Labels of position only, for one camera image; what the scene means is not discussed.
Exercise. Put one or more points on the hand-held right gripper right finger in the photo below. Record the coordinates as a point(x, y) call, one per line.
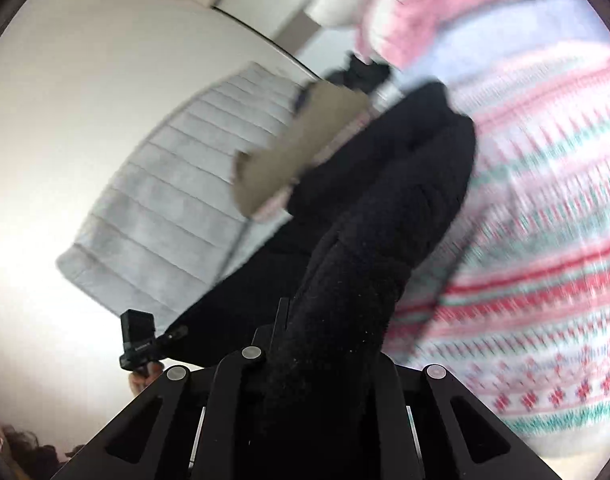
point(400, 385)

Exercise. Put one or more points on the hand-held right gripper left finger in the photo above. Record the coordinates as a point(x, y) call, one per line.
point(272, 340)

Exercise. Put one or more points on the black fleece coat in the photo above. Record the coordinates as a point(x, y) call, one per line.
point(375, 200)

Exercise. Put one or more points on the person's left hand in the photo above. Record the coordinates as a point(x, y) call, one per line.
point(145, 382)

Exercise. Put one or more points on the pink folded garment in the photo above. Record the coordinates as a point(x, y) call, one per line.
point(272, 207)

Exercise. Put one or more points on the grey quilted headboard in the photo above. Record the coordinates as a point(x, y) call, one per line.
point(170, 200)

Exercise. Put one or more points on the patterned striped bed sheet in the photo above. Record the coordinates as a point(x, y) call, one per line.
point(545, 260)

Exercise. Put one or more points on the olive brown folded garment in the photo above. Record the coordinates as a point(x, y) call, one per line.
point(305, 150)

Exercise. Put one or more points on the dark grey garment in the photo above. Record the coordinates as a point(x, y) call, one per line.
point(304, 99)

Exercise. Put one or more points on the black crumpled garment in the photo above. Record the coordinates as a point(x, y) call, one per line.
point(362, 72)

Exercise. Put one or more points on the light blue duvet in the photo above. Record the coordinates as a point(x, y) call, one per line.
point(510, 40)

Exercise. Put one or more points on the pink velvet blanket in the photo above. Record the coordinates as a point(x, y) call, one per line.
point(435, 10)

